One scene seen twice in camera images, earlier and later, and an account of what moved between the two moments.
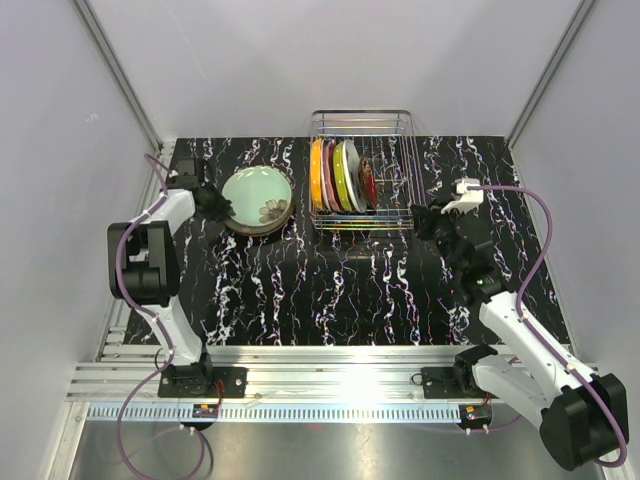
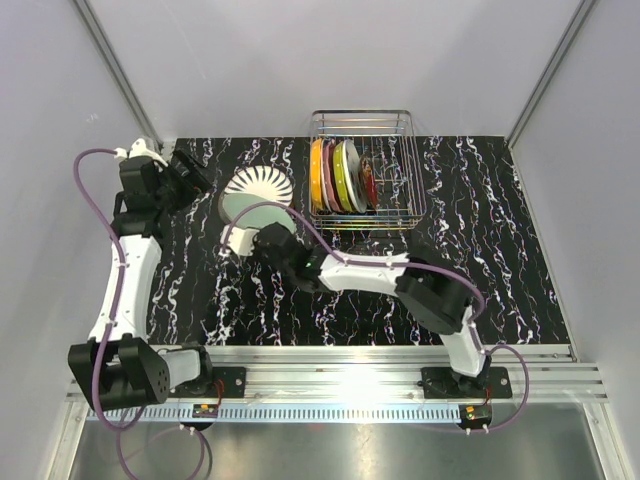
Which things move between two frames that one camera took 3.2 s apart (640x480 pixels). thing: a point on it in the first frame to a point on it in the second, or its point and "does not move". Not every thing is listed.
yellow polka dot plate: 315,174 does not move
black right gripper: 426,216 to 256,249
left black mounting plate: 200,382 does not move
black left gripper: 222,210 to 198,176
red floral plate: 370,182 does not move
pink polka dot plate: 332,195 does not move
